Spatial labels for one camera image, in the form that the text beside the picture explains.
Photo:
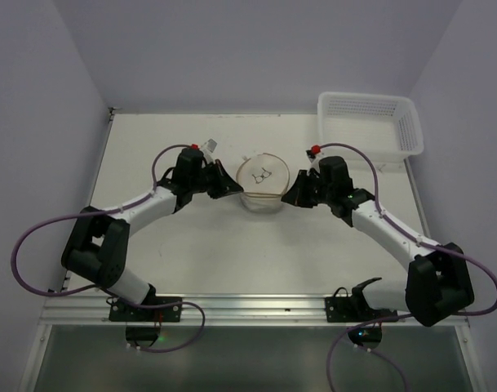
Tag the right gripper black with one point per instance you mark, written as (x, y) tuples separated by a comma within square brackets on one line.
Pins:
[(306, 189)]

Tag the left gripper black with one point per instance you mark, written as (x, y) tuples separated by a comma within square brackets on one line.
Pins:
[(215, 180)]

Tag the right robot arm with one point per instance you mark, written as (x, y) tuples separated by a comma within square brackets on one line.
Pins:
[(437, 284)]

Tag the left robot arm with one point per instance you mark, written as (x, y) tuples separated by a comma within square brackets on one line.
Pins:
[(98, 244)]

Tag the white plastic basket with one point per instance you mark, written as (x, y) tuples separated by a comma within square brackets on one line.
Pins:
[(385, 128)]

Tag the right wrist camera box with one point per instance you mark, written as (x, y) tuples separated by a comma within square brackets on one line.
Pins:
[(315, 155)]

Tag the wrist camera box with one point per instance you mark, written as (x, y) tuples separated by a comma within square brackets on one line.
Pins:
[(208, 149), (315, 155)]

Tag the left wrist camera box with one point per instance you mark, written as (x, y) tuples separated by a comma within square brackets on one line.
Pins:
[(208, 149)]

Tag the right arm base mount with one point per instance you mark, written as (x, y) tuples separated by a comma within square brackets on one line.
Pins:
[(348, 307)]

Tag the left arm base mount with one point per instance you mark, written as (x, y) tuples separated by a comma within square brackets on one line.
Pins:
[(144, 326)]

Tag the aluminium rail frame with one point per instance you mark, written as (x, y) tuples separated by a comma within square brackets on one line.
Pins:
[(237, 266)]

